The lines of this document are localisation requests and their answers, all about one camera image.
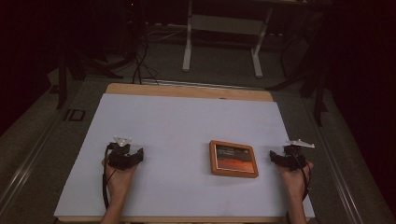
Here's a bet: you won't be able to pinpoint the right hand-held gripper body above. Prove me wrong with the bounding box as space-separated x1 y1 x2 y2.
280 138 316 172

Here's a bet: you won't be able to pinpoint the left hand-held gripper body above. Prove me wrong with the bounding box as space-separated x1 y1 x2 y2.
106 135 138 171

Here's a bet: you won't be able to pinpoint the wooden picture frame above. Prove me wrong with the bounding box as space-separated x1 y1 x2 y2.
208 139 260 179

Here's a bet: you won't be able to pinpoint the person's left hand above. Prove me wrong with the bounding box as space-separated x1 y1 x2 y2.
101 158 140 201

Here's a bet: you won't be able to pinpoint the person's right hand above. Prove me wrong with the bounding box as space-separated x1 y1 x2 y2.
276 160 315 201

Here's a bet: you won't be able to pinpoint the white table mat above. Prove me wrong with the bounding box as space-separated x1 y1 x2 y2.
53 92 316 218

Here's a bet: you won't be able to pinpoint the black floor socket plate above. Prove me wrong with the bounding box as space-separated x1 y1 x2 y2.
63 108 87 122

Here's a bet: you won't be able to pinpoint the black metal stand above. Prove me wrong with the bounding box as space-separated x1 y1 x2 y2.
266 71 329 127

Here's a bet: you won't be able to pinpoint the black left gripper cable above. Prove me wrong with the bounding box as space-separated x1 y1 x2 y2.
102 145 119 211

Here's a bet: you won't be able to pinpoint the metal floor rail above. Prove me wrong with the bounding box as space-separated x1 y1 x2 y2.
303 102 366 224
0 115 64 216

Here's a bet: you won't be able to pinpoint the black floor cables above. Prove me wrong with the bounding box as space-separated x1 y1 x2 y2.
130 29 161 86

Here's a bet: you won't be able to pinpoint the white metal desk frame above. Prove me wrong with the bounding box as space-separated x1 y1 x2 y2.
181 0 276 78

